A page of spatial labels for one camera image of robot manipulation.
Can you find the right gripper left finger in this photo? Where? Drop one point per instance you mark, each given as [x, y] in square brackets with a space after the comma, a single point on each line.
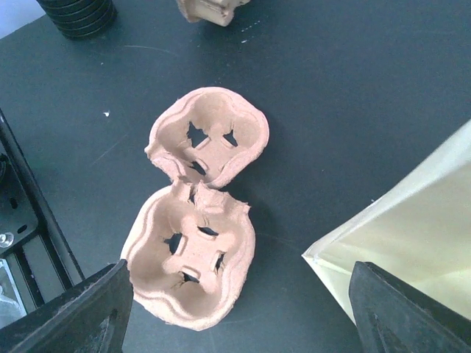
[90, 317]

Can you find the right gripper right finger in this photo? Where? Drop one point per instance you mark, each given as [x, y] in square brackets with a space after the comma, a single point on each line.
[392, 316]

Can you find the kraft paper bag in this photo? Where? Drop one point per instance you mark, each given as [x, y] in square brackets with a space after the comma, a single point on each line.
[419, 231]

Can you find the brown pulp cup carrier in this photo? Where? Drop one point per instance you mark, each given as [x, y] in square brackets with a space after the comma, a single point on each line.
[190, 247]

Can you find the black lid stack left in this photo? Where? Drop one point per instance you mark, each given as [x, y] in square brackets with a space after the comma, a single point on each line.
[80, 19]

